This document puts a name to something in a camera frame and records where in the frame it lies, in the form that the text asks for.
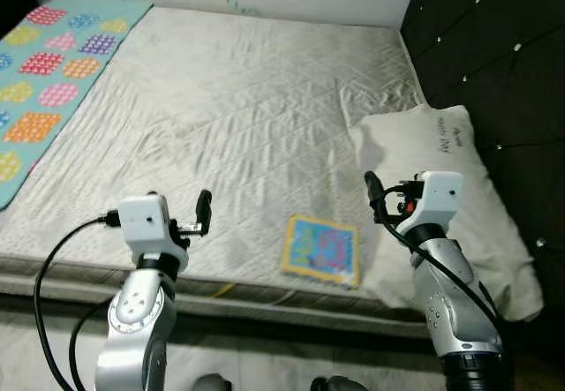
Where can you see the grey quilted mattress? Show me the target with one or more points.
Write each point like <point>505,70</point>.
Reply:
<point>238,117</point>

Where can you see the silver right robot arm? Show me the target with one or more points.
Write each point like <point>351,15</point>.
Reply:
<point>459,312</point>

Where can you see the colourful children's board book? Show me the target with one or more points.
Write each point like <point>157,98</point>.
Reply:
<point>320,251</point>

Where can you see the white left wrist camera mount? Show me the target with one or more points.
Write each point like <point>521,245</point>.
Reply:
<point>146,225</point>

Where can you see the black tufted headboard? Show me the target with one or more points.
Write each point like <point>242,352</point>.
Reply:
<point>494,47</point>

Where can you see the dark bed base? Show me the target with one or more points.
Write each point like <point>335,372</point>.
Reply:
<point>291,316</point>

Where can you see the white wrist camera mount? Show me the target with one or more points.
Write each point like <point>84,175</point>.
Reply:
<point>146,225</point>
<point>441,199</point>

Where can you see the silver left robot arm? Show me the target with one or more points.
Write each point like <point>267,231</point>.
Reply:
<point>132,329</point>

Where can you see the teal sheet with coloured shapes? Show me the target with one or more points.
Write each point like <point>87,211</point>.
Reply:
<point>53,82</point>

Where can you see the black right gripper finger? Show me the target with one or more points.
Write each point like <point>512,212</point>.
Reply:
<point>374,195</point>

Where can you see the grey robot right leg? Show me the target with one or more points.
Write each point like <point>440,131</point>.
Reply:
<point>331,385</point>

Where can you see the white pillow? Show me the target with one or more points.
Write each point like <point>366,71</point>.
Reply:
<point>494,232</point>

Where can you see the grey robot leg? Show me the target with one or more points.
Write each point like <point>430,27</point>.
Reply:
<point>212,384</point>
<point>331,385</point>

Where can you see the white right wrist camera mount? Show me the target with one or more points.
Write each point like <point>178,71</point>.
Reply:
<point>441,199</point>

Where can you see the grey robot left leg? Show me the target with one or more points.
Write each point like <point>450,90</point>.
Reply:
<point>212,384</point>

